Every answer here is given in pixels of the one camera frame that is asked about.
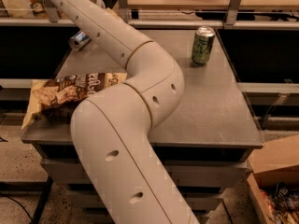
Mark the silver blue redbull can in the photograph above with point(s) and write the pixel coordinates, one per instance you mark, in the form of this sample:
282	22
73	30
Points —
79	40

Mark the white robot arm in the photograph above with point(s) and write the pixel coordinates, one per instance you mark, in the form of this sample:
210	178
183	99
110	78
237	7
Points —
110	128

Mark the green soda can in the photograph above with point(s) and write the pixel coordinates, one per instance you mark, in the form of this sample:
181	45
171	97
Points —
202	44

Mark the cream orange bag behind railing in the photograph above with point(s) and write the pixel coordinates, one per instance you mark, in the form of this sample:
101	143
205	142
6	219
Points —
24	9

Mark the brown cream chip bag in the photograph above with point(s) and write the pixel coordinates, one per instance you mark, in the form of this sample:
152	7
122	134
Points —
59	96

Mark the metal railing with posts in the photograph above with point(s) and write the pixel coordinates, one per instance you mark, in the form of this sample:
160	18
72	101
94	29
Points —
216	13

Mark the grey drawer cabinet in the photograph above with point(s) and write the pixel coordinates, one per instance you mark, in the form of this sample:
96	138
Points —
203	144

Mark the cardboard box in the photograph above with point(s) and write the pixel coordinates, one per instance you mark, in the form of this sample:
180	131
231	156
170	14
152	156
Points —
277	161

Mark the snack packets in box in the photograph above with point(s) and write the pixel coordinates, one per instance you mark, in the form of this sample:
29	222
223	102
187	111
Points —
282	204

